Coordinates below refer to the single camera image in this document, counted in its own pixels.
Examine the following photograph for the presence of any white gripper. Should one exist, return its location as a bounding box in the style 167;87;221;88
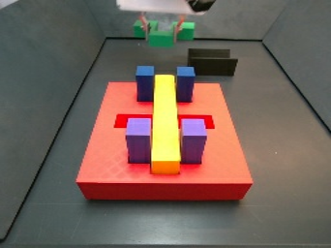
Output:
116;0;217;43

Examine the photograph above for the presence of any green U-shaped block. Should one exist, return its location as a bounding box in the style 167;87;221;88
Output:
134;20;195;47

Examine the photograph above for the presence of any red base board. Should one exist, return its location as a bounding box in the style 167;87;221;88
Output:
76;82;254;201

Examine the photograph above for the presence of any dark blue block right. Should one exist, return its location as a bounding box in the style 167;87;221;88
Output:
177;67;195;103

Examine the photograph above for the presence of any dark blue block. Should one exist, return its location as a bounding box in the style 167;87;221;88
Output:
137;66;155;102
177;67;195;103

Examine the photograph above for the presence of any dark blue block left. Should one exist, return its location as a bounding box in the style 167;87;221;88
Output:
137;66;155;102

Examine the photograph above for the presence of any purple block left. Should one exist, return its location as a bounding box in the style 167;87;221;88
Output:
126;118;151;164

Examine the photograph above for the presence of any purple block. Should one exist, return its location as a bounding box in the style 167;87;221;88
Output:
126;118;151;164
182;119;207;164

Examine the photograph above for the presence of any purple block right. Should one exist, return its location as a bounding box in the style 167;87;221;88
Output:
182;119;207;164

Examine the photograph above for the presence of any yellow long bar block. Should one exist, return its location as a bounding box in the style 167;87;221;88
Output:
151;75;182;174

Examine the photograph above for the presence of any black fixture bracket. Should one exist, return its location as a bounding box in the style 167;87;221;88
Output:
187;48;238;77

